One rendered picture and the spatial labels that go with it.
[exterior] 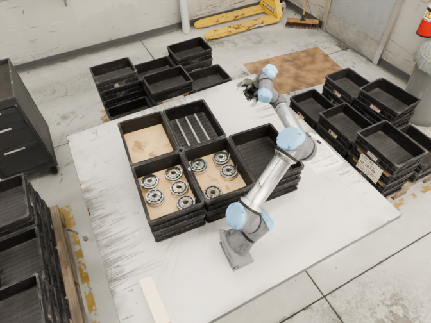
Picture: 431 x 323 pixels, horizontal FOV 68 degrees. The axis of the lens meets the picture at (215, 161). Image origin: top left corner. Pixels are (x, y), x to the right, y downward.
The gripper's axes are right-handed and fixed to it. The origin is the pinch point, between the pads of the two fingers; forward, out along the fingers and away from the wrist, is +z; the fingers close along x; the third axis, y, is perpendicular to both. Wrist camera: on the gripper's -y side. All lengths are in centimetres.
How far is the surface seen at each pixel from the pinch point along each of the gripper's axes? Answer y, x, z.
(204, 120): 15.3, -9.4, 29.2
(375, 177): -45, 111, 15
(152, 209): 88, 6, 13
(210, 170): 48, 15, 11
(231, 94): -31, -11, 50
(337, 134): -65, 74, 34
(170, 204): 79, 12, 10
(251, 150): 20.1, 25.5, 7.7
